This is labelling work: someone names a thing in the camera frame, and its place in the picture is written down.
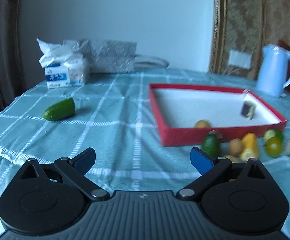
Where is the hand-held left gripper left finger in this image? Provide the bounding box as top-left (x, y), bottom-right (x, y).
top-left (12, 147), bottom-right (110, 201)

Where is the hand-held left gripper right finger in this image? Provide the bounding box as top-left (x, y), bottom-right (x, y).
top-left (176, 147), bottom-right (278, 201)

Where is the green avocado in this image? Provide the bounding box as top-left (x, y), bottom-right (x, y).
top-left (201, 133), bottom-right (221, 157)

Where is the red shallow box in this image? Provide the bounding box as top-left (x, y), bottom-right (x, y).
top-left (148, 83), bottom-right (288, 147)

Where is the green lime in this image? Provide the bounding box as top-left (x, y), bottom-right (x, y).
top-left (265, 136), bottom-right (283, 157)

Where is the teal checkered tablecloth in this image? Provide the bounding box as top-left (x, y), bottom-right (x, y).
top-left (0, 67), bottom-right (290, 240)

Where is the light green cucumber half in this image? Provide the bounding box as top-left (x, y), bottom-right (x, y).
top-left (42, 98), bottom-right (76, 122)

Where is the short green cucumber piece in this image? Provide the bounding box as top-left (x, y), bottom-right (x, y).
top-left (263, 129), bottom-right (284, 143)

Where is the white tissue pack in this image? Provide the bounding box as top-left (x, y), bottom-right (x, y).
top-left (36, 38), bottom-right (90, 89)

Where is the grey patterned bag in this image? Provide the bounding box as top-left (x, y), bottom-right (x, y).
top-left (63, 39), bottom-right (170, 74)

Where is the light blue electric kettle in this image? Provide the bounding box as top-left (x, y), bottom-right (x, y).
top-left (256, 44), bottom-right (290, 98)

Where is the white wall switch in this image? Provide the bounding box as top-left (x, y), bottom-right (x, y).
top-left (228, 49), bottom-right (252, 68)

